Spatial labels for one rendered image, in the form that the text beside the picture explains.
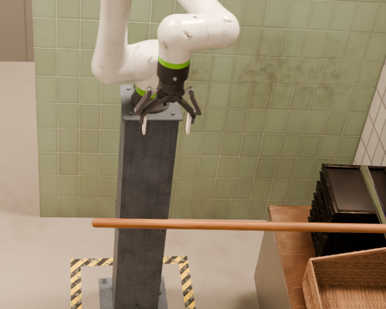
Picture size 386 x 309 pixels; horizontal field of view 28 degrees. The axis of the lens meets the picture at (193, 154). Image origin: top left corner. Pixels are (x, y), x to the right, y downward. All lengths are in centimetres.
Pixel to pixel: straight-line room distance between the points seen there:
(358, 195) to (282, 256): 41
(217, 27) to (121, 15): 50
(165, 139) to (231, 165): 107
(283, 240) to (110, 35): 124
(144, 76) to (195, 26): 67
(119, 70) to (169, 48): 60
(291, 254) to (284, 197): 90
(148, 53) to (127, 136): 34
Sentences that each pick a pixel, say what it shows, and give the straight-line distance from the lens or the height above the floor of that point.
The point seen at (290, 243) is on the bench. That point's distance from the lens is 331.
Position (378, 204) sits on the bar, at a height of 117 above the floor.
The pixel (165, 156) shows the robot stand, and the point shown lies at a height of 101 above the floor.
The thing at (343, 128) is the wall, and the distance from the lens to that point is 389.
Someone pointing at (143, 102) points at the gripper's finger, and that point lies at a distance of 227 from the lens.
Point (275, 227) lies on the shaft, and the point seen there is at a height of 120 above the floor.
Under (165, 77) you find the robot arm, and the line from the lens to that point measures 219.
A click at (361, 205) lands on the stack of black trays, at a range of 310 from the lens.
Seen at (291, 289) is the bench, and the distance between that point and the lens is 315.
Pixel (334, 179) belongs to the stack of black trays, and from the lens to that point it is 318.
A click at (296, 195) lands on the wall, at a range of 413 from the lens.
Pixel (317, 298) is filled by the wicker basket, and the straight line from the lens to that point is 296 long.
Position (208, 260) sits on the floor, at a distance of 396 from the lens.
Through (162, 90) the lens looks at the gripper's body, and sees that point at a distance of 225.
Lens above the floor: 292
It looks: 40 degrees down
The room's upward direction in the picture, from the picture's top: 8 degrees clockwise
